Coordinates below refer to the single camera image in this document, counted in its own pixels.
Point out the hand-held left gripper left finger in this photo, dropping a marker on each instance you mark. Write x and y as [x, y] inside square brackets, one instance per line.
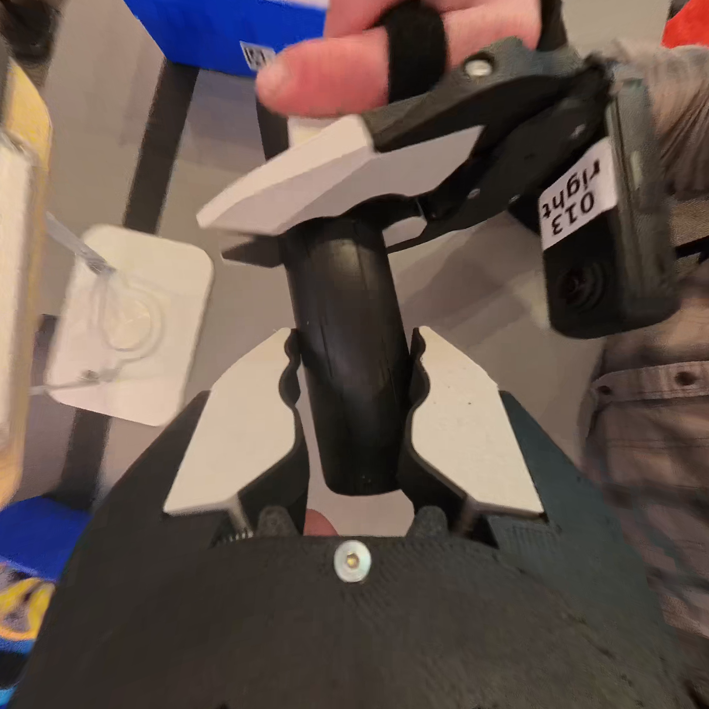
[227, 443]

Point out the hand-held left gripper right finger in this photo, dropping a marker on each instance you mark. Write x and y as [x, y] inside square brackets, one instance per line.
[476, 443]

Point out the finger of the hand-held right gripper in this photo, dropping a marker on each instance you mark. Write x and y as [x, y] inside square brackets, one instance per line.
[321, 177]
[257, 250]

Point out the black remote control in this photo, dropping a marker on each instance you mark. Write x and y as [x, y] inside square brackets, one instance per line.
[349, 355]

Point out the person's right hand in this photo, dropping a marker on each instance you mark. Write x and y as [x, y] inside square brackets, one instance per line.
[332, 72]

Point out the orange traffic cone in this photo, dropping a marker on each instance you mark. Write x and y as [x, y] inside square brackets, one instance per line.
[687, 17]

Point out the yellow item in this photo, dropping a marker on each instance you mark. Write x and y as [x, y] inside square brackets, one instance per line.
[22, 607]

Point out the black backdrop board stand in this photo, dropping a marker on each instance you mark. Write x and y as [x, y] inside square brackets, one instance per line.
[28, 122]

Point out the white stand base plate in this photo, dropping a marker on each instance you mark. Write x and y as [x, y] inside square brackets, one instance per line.
[166, 277]

